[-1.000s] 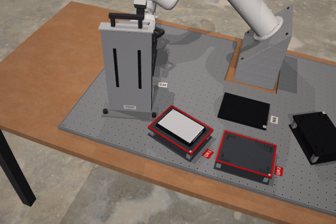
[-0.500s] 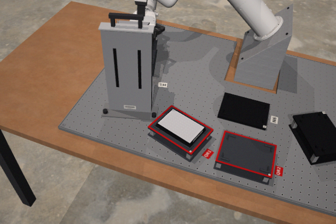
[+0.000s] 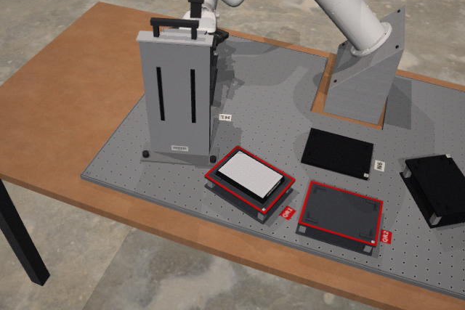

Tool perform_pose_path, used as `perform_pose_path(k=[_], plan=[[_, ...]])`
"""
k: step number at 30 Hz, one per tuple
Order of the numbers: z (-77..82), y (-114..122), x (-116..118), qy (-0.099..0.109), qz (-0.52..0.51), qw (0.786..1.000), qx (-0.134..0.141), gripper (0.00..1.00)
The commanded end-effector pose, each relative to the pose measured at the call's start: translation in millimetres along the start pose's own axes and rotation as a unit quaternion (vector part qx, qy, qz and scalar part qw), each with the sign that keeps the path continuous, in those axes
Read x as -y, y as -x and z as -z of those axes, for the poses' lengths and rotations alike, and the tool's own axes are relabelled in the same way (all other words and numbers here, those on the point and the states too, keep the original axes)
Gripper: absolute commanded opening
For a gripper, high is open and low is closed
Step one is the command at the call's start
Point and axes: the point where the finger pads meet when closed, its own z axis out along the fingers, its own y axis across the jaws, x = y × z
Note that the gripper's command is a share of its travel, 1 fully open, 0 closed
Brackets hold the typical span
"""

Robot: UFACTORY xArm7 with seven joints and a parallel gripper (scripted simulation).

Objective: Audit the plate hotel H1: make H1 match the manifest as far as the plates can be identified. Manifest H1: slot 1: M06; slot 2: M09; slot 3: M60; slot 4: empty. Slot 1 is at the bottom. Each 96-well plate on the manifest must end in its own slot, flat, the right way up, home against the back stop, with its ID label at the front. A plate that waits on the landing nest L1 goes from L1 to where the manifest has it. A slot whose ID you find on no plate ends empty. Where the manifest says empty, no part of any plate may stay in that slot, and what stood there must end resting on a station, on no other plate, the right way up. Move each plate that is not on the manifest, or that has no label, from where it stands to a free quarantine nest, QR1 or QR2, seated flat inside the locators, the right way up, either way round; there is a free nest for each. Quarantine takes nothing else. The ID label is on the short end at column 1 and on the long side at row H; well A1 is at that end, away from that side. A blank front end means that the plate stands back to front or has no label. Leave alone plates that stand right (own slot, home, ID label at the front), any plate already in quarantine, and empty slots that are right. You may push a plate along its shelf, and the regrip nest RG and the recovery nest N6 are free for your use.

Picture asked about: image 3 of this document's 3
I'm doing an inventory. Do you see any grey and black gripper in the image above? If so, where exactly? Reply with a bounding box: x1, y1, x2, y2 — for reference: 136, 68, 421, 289
183, 6, 229, 55

